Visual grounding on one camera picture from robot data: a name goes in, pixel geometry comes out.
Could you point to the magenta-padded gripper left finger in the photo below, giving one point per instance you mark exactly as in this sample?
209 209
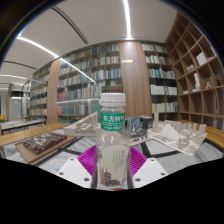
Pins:
74 170

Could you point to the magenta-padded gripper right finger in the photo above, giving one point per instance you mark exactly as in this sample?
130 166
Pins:
150 170

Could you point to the clear green-label drink bottle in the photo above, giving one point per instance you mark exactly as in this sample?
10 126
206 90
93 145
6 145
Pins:
112 143

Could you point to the brown model on wooden board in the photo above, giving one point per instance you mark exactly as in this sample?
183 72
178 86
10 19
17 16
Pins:
43 143

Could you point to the white city architectural model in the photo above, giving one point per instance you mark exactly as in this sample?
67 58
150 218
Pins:
176 136

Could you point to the white stepped architectural model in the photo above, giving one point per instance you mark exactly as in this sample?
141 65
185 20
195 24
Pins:
83 126

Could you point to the dark grey building model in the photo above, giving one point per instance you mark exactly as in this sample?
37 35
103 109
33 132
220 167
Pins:
138 126

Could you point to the curved wooden slat bench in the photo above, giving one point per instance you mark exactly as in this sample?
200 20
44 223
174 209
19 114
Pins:
20 133
213 133

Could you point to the wooden cubby shelf unit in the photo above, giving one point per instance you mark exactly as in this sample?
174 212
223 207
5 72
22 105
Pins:
200 86

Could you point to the ceiling light strips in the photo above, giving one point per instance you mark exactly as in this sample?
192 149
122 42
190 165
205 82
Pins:
126 16

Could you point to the dark bookshelf wall with books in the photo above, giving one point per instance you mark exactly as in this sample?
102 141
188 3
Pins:
100 73

